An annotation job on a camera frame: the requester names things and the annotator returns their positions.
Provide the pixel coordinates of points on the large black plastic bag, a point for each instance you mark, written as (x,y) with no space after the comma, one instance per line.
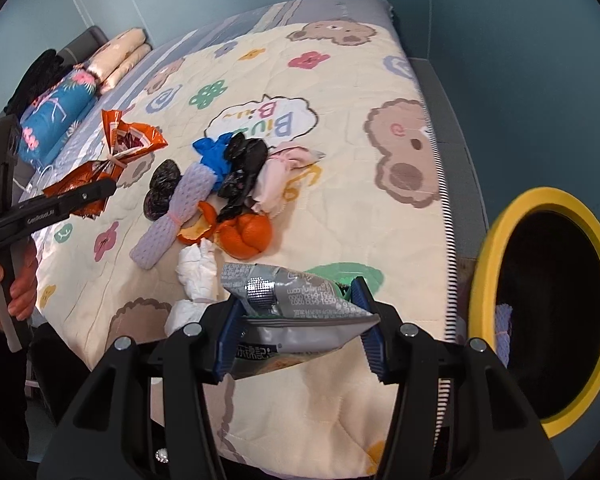
(245,152)

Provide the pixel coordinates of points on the blue floral pillow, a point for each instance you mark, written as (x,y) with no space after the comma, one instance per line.
(55,115)

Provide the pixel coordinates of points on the orange peel piece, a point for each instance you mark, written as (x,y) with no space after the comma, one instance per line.
(197,230)

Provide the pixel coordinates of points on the grey headboard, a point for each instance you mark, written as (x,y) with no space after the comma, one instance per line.
(82,42)

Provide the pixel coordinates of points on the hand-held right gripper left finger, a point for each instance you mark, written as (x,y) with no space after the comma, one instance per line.
(229,345)

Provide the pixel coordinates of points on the purple foam net sleeve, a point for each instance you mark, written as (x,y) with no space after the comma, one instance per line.
(180,200)
(502,330)

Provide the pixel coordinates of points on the orange snack wrapper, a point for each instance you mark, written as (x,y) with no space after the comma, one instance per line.
(130,140)

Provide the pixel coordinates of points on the grey snack packet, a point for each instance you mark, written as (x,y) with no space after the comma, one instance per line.
(300,340)

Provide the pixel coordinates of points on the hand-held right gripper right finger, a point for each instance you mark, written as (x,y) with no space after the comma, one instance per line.
(371,347)

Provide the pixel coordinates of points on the pink plastic bag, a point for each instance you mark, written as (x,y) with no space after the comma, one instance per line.
(276,180)

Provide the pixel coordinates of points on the grey bed frame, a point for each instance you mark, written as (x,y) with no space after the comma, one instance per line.
(445,110)

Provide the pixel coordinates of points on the peach pillow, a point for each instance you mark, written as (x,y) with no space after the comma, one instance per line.
(130,67)
(117,50)

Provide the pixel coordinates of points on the yellow-rimmed black bin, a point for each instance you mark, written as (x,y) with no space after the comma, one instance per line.
(495,240)

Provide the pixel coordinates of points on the white crumpled tissue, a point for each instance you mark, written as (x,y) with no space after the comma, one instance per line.
(196,272)

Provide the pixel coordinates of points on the small black plastic bag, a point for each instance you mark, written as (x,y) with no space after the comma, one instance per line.
(161,190)

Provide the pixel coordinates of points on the black cloth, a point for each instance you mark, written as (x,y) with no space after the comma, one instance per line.
(35,80)

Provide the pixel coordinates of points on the person's left hand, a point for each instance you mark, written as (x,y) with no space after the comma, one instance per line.
(25,285)

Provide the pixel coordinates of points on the blue plastic bag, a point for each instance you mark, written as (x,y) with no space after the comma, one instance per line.
(214,157)

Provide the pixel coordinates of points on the bear printed blanket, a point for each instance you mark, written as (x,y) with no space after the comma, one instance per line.
(340,170)

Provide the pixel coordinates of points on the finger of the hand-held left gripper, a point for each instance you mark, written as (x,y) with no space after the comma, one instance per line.
(87,195)

